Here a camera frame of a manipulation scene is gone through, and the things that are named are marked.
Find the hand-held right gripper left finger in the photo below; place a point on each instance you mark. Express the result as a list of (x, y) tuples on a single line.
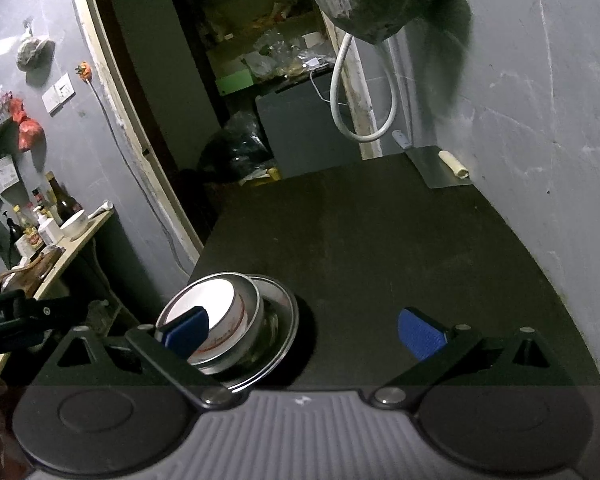
[(186, 331)]

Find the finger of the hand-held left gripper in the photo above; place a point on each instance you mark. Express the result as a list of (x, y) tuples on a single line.
[(60, 312)]

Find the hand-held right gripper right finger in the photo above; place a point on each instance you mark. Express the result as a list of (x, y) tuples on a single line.
[(421, 336)]

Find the steel bowl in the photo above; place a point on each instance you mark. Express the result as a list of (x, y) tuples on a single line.
[(258, 310)]

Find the large steel plate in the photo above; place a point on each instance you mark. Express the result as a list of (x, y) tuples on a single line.
[(292, 320)]

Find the wooden shelf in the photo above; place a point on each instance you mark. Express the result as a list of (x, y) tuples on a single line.
[(75, 255)]

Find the white pump bottle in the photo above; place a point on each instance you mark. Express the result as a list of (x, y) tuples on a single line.
[(50, 230)]

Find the white spoon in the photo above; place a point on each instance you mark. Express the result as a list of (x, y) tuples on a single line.
[(100, 209)]

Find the dark glass bottle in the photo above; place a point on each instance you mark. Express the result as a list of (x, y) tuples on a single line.
[(62, 200)]

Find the steel cleaver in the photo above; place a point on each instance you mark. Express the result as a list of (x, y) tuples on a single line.
[(430, 172)]

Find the yellow bin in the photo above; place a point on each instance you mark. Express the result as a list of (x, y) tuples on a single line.
[(265, 176)]

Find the cream paper roll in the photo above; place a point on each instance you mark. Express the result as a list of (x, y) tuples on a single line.
[(454, 164)]

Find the red plastic bag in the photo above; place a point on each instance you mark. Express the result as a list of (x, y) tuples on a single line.
[(27, 130)]

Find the black garbage bag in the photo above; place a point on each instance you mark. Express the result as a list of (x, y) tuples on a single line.
[(240, 147)]

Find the grey cabinet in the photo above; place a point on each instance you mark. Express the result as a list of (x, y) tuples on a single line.
[(305, 130)]

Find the orange power plug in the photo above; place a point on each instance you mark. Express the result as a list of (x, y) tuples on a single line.
[(83, 70)]

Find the green box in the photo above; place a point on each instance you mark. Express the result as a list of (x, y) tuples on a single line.
[(235, 83)]

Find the clutter of plastic bags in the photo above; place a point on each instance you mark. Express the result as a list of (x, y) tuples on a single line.
[(290, 55)]

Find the wooden door frame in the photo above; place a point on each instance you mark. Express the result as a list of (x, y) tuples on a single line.
[(130, 110)]

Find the white light switch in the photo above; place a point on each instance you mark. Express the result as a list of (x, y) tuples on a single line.
[(59, 94)]

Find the small hanging wall bag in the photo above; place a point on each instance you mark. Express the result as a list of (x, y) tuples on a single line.
[(34, 50)]

